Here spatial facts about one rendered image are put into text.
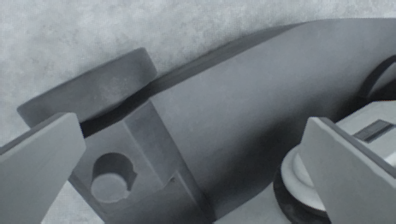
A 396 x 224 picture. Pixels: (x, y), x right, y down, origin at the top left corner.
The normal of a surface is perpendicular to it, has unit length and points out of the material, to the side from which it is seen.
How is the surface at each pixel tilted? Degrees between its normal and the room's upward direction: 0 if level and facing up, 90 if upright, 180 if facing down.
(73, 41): 0
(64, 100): 2
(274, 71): 0
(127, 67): 43
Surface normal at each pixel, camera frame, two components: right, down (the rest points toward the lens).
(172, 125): 0.23, 0.29
